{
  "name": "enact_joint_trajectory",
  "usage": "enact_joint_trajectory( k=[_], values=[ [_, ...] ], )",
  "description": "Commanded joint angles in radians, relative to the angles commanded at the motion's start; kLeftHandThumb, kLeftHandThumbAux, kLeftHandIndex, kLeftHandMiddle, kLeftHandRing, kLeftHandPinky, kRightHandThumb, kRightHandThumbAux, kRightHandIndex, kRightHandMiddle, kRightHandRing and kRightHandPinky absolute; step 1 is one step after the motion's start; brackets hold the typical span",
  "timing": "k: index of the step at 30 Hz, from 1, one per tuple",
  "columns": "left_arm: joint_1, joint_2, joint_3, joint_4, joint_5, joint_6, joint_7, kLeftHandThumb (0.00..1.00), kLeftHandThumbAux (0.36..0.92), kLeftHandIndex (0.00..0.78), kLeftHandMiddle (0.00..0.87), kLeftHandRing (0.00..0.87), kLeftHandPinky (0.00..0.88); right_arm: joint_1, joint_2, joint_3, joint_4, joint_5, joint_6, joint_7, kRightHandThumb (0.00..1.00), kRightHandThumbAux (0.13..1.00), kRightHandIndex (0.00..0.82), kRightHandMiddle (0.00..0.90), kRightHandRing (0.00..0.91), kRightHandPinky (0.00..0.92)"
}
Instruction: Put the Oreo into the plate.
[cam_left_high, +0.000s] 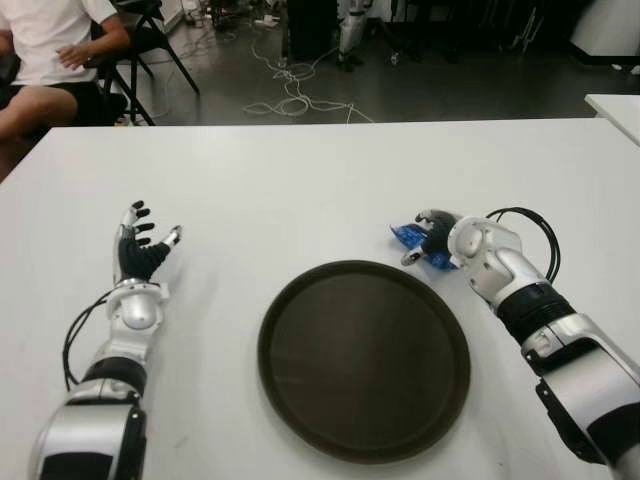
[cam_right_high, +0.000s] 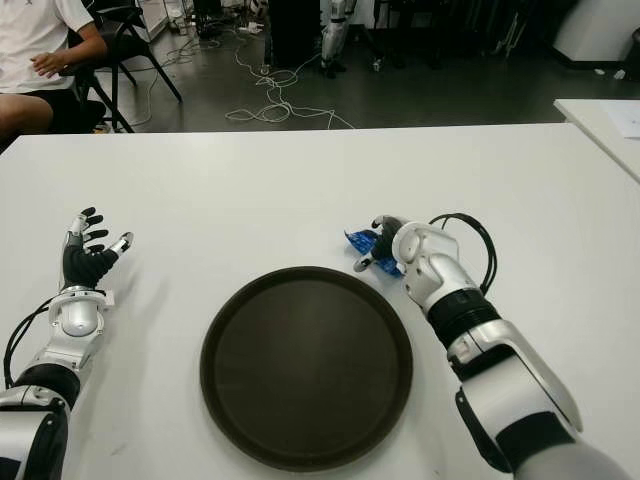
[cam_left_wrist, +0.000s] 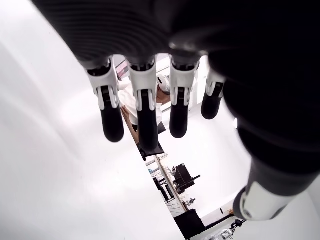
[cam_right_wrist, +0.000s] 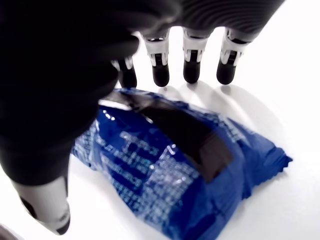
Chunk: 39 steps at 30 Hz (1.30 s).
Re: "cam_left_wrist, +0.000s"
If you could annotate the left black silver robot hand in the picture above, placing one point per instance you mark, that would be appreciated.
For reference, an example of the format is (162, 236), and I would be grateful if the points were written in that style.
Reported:
(225, 37)

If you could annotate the white VR headset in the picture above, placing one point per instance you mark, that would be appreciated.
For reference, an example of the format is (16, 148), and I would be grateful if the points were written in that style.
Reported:
(163, 83)

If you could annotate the monitor with pink screen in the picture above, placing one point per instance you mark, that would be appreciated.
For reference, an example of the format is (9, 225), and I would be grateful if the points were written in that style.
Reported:
(122, 70)

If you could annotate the seated person in white shirt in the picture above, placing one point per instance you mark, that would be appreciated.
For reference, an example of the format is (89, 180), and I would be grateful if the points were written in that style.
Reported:
(127, 96)

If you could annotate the black equipment box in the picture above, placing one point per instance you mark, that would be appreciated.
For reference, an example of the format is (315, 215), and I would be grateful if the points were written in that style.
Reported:
(183, 175)

